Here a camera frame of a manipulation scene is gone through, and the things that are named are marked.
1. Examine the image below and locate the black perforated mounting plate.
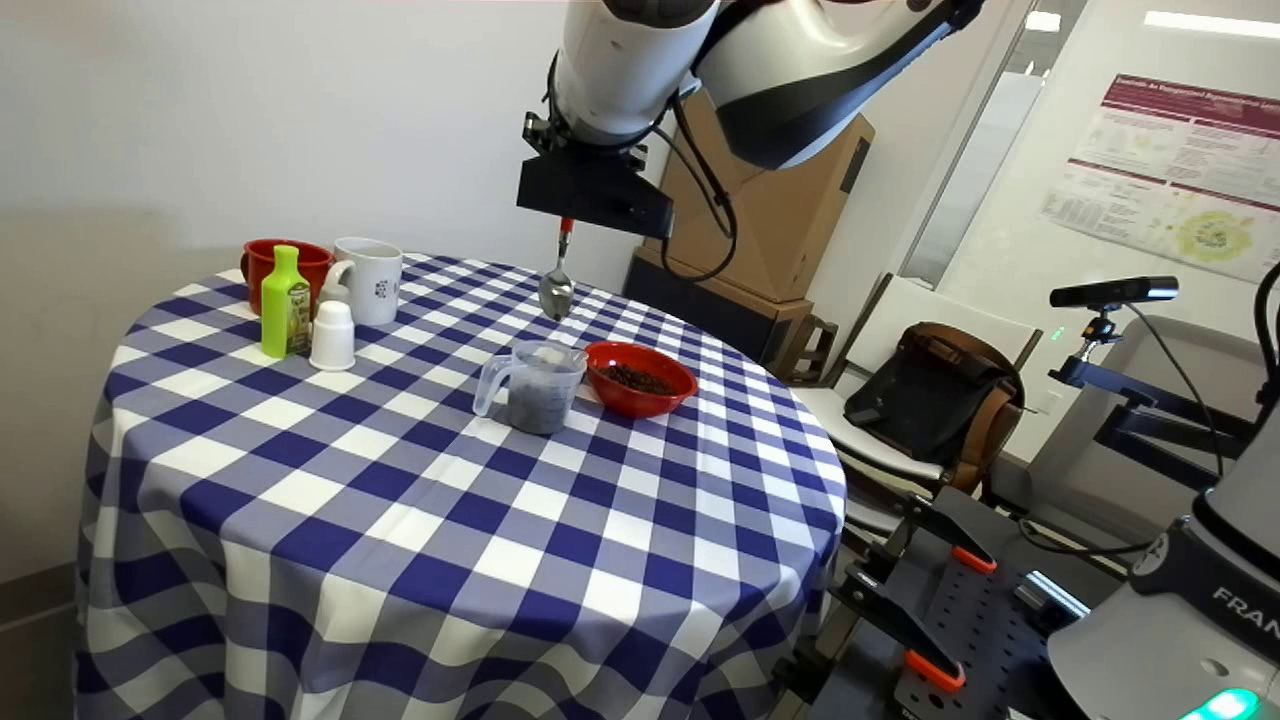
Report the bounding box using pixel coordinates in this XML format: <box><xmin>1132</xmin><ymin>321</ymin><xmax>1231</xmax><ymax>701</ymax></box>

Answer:
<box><xmin>796</xmin><ymin>482</ymin><xmax>1118</xmax><ymax>720</ymax></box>

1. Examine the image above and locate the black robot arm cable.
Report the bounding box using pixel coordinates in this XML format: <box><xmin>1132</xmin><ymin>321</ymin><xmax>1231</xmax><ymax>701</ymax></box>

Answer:
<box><xmin>651</xmin><ymin>93</ymin><xmax>745</xmax><ymax>284</ymax></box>

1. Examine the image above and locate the tall brown cardboard box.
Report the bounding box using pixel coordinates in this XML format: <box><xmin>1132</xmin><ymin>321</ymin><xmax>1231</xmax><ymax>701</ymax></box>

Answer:
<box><xmin>656</xmin><ymin>93</ymin><xmax>878</xmax><ymax>324</ymax></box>

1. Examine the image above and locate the white wall poster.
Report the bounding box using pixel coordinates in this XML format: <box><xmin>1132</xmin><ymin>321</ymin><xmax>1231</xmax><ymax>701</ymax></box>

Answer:
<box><xmin>1038</xmin><ymin>70</ymin><xmax>1280</xmax><ymax>284</ymax></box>

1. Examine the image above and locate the orange black clamp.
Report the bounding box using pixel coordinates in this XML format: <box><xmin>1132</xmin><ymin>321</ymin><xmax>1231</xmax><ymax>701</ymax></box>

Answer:
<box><xmin>915</xmin><ymin>494</ymin><xmax>1006</xmax><ymax>585</ymax></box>
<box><xmin>854</xmin><ymin>570</ymin><xmax>974</xmax><ymax>701</ymax></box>

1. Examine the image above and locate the red cup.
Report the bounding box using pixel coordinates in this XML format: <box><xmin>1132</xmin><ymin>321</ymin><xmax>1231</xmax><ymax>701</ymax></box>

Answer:
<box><xmin>238</xmin><ymin>237</ymin><xmax>336</xmax><ymax>314</ymax></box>

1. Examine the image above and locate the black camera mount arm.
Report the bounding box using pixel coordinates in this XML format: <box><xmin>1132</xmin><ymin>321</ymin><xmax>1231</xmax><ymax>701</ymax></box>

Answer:
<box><xmin>1053</xmin><ymin>308</ymin><xmax>1263</xmax><ymax>494</ymax></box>

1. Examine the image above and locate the metal spoon red handle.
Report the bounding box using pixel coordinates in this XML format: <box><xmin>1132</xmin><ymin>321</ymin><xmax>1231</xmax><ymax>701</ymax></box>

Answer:
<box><xmin>535</xmin><ymin>215</ymin><xmax>581</xmax><ymax>324</ymax></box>

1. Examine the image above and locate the clear glass cup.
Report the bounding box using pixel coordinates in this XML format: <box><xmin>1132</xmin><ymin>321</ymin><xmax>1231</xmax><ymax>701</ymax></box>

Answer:
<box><xmin>470</xmin><ymin>336</ymin><xmax>589</xmax><ymax>441</ymax></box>

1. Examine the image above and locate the blue white checked tablecloth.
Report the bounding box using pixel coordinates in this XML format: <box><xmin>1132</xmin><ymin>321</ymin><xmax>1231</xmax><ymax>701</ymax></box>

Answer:
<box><xmin>73</xmin><ymin>252</ymin><xmax>854</xmax><ymax>720</ymax></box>

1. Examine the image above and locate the black crate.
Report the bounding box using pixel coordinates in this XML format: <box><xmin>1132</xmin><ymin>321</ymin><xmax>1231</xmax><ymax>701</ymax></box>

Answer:
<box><xmin>620</xmin><ymin>252</ymin><xmax>842</xmax><ymax>389</ymax></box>

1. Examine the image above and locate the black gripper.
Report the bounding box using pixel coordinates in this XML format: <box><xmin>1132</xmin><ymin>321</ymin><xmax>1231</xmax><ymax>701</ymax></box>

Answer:
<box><xmin>512</xmin><ymin>146</ymin><xmax>676</xmax><ymax>245</ymax></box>

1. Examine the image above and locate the grey leaning panel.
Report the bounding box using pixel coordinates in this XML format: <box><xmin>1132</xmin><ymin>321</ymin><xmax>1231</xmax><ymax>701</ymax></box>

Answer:
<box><xmin>895</xmin><ymin>0</ymin><xmax>1071</xmax><ymax>291</ymax></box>

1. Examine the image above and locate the black bar camera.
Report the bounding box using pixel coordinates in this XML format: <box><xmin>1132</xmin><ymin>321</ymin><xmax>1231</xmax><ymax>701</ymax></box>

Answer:
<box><xmin>1050</xmin><ymin>271</ymin><xmax>1185</xmax><ymax>314</ymax></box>

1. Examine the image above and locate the green plastic bottle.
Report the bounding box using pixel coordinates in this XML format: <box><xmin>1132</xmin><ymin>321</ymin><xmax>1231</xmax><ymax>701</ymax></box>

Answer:
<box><xmin>257</xmin><ymin>240</ymin><xmax>314</xmax><ymax>359</ymax></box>

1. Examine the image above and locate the white printed mug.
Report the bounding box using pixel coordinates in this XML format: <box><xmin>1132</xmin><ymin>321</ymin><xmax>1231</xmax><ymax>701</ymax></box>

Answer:
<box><xmin>319</xmin><ymin>237</ymin><xmax>409</xmax><ymax>333</ymax></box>

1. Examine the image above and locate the orange bowl with dark contents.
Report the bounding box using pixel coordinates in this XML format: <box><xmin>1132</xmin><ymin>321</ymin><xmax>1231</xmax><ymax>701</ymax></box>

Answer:
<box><xmin>581</xmin><ymin>341</ymin><xmax>699</xmax><ymax>424</ymax></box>

